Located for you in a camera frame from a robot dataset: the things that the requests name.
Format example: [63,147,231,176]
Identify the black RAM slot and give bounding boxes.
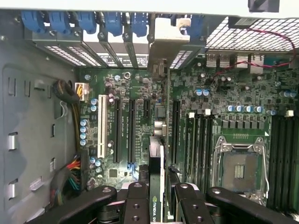
[285,109,294,213]
[268,114,278,210]
[278,114,286,212]
[207,109,214,187]
[293,114,299,214]
[202,109,208,187]
[196,109,203,187]

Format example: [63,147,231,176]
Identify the CPU socket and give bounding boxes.
[211,134,271,206]

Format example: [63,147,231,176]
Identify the long black expansion slot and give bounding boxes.
[127,98,137,165]
[113,98,122,164]
[171,100,181,165]

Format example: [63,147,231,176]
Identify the socket locking lever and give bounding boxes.
[261,137,271,201]

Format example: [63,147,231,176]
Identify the white PCI expansion slot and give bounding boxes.
[97,94,108,159]

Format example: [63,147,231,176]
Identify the short black expansion slot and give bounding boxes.
[143,99,152,119]

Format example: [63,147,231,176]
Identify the green motherboard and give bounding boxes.
[76,53,299,210]

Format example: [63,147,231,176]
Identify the white power connector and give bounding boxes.
[74,81,90,101]

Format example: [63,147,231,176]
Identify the silver rear port block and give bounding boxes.
[206,53,265,70]

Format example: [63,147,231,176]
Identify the black open PC case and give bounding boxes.
[0,9,299,224]

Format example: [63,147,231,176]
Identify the coloured main power wire bundle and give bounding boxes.
[50,149,89,207]

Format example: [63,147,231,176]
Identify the yellow power wires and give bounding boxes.
[71,101,82,154]

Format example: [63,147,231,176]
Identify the black sleeved power cable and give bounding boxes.
[51,79,81,105]

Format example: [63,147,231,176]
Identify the red and black fan wire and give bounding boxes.
[214,27,298,77]

